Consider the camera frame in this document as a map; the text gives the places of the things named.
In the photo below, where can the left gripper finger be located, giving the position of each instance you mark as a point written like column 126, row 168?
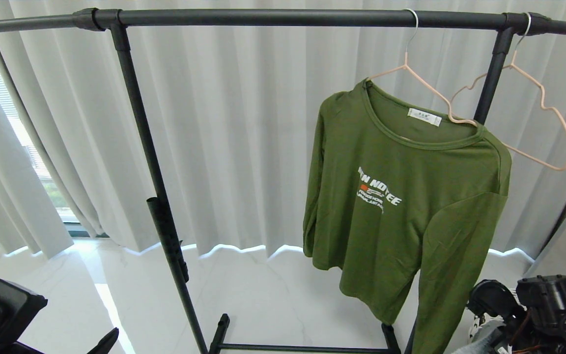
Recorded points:
column 105, row 343

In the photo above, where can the green garment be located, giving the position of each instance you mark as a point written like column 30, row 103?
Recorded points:
column 410, row 236

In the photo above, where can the pink clothes hanger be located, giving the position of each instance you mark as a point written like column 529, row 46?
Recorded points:
column 428, row 86
column 542, row 96

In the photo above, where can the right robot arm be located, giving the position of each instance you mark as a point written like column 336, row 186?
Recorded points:
column 494, row 297

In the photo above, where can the black clothes rack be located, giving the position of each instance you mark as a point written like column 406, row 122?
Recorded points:
column 263, row 17

